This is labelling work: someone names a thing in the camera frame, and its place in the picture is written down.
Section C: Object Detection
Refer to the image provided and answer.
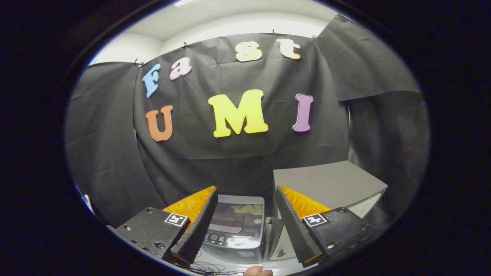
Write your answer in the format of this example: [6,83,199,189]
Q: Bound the thin black cables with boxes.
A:
[180,249,246,276]

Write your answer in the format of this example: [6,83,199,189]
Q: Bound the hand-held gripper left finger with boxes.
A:
[115,186,219,266]

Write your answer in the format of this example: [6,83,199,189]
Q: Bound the grey washing machine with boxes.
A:
[199,194,267,265]

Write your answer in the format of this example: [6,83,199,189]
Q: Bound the dark washing machine lid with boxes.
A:
[207,195,265,239]

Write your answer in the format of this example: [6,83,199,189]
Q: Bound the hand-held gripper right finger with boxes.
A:
[275,185,378,268]

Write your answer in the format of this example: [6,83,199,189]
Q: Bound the grey cabinet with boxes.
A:
[269,160,389,262]

